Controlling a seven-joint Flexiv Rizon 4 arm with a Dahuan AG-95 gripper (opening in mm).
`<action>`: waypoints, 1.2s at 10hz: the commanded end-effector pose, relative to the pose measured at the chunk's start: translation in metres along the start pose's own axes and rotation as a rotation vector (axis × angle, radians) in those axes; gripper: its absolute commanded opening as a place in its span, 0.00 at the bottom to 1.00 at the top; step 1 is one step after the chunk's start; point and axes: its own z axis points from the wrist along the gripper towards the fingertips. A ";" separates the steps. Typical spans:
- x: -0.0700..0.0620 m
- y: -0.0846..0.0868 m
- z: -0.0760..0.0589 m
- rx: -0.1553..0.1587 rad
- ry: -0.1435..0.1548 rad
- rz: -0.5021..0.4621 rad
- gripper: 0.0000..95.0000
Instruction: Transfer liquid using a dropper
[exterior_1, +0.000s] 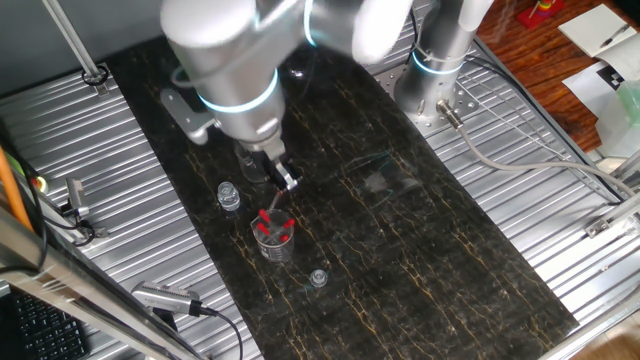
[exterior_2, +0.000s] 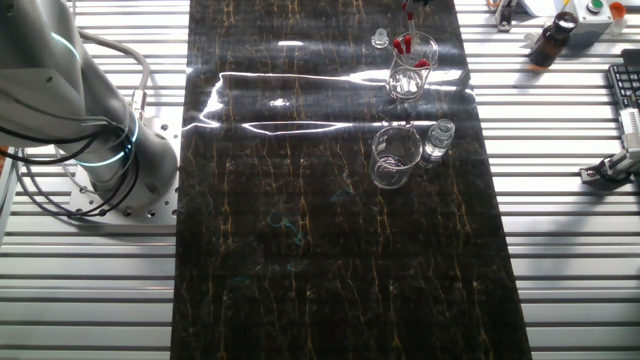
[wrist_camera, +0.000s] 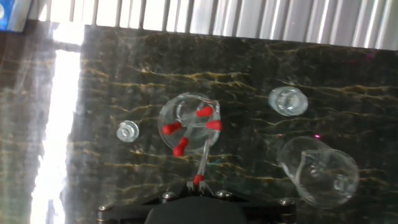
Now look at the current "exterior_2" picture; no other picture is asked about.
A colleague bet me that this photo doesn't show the glass beaker holding droppers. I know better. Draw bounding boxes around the glass beaker holding droppers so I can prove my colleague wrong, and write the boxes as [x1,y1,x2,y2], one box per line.
[386,30,440,104]

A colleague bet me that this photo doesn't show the black and silver camera bracket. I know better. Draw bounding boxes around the black and silver camera bracket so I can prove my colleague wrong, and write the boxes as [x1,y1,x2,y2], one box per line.
[578,153,624,185]

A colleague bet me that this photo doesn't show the thin white base wire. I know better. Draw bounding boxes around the thin white base wire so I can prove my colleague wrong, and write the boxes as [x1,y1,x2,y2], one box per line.
[12,144,101,201]

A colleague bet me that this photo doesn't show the grey clamp tool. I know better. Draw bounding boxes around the grey clamp tool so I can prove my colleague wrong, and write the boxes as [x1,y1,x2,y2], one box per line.
[618,107,640,174]

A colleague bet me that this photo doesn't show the small clear glass bottle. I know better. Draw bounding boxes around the small clear glass bottle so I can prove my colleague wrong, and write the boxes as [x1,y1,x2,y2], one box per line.
[418,118,457,169]

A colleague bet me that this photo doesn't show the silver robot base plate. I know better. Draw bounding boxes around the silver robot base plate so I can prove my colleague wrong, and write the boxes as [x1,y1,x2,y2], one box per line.
[67,107,184,226]

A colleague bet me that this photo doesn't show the empty glass beaker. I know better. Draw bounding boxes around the empty glass beaker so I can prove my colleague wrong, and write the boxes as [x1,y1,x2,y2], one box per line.
[368,124,425,190]

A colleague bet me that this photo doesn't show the black keyboard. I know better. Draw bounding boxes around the black keyboard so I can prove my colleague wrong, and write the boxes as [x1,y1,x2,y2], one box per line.
[606,48,640,110]

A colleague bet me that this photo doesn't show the brown glass bottle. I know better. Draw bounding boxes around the brown glass bottle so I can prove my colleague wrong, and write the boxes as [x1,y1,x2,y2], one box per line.
[527,10,581,70]

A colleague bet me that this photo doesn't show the orange capped white item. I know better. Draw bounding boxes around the orange capped white item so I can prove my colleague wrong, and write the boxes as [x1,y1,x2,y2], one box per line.
[607,1,629,34]

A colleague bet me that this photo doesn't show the silver clamp bracket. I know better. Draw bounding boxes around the silver clamp bracket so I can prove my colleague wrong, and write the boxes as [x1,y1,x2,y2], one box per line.
[493,0,520,33]

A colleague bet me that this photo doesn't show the grey box with green button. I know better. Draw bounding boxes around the grey box with green button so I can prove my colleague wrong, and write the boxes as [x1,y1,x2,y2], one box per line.
[569,0,617,49]

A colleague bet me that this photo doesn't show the thick grey robot cable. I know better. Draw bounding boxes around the thick grey robot cable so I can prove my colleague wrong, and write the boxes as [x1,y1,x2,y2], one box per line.
[77,28,152,123]

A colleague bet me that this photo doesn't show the dark marble pattern mat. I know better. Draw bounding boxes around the dark marble pattern mat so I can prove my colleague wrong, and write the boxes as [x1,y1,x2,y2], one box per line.
[169,0,534,360]

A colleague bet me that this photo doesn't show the red-tipped metal tongs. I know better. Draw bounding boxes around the red-tipped metal tongs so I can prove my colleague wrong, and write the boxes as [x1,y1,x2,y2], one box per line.
[403,34,419,96]

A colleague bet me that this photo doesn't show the red bulb glass dropper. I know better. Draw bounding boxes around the red bulb glass dropper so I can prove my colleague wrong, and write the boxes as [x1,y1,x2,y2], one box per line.
[401,0,417,36]
[394,58,432,96]
[392,38,416,96]

